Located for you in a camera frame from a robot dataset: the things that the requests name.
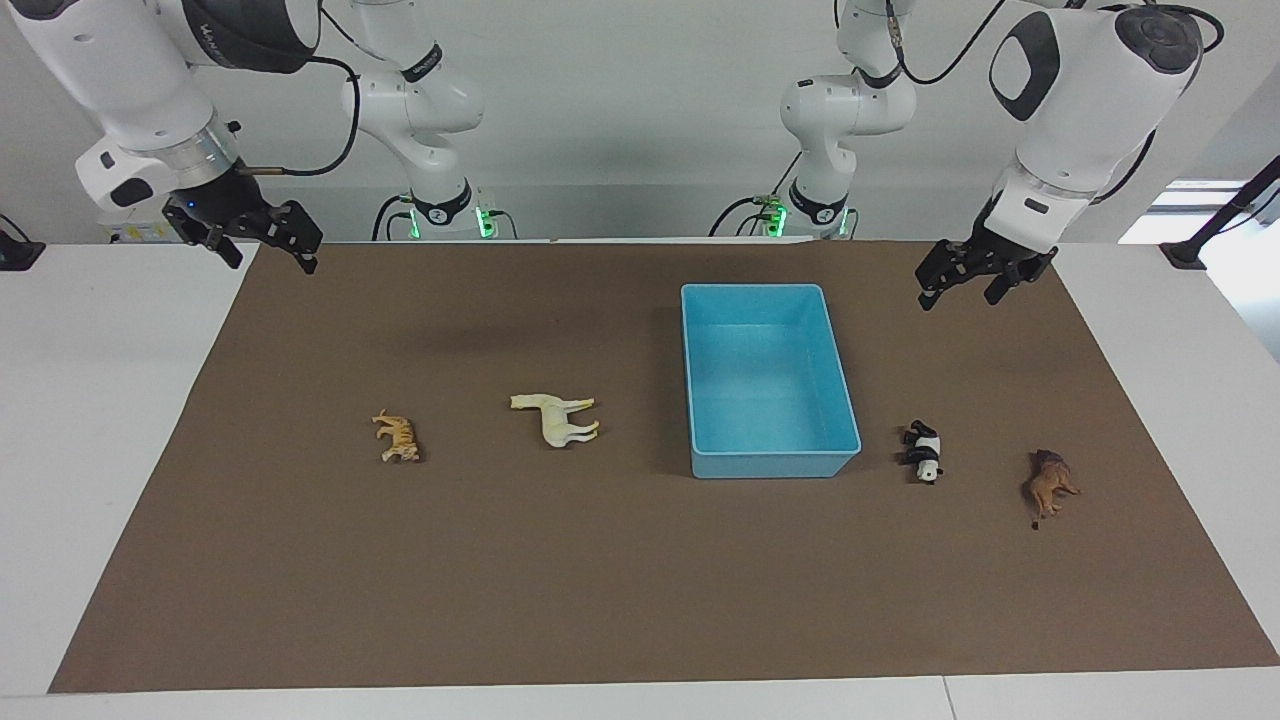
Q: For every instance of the brown lion toy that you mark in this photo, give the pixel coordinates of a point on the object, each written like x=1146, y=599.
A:
x=1050, y=485

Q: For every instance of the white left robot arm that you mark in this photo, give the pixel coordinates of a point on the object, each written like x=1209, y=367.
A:
x=1080, y=100

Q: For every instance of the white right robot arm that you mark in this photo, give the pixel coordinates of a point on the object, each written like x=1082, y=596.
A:
x=130, y=80

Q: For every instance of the black white panda toy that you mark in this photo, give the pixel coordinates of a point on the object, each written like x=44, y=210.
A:
x=925, y=450

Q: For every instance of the black table clamp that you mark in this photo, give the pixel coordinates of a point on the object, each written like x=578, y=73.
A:
x=18, y=255

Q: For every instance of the black camera stand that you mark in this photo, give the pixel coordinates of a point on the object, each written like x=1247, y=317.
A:
x=1185, y=255

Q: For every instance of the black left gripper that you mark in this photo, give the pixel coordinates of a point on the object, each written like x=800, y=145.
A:
x=1005, y=245

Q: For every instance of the cream horse toy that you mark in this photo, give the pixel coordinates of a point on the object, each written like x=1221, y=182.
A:
x=555, y=420

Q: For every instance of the brown table mat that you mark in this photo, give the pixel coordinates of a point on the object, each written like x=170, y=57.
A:
x=600, y=580

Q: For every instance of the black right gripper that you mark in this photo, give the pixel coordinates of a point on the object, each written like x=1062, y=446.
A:
x=215, y=210

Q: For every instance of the orange tiger toy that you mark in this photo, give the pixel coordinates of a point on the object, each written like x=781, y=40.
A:
x=400, y=437

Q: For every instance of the light blue storage box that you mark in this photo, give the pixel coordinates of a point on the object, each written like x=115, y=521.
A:
x=765, y=380

